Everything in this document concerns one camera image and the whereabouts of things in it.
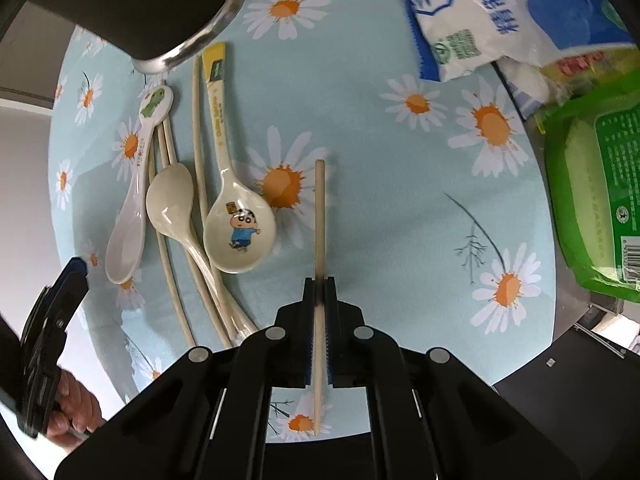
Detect plain cream spoon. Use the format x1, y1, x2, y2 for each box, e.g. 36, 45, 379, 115
145, 162, 257, 348

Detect person's left hand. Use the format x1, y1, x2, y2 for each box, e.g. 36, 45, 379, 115
46, 370, 106, 453

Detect blue daisy tablecloth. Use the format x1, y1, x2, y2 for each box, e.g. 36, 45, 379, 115
49, 0, 555, 401

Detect white spoon green dinosaur handle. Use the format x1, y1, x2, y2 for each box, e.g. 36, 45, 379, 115
105, 84, 174, 285

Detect green sugar bag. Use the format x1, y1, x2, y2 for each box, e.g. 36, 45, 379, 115
541, 70, 639, 302

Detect cartoon boy spoon yellow handle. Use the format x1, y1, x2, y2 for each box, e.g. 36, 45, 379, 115
202, 42, 277, 274

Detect white blue salt bag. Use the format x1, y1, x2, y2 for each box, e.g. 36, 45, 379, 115
405, 0, 634, 82

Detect black cylindrical utensil holder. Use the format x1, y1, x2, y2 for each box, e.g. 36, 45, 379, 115
32, 0, 244, 75

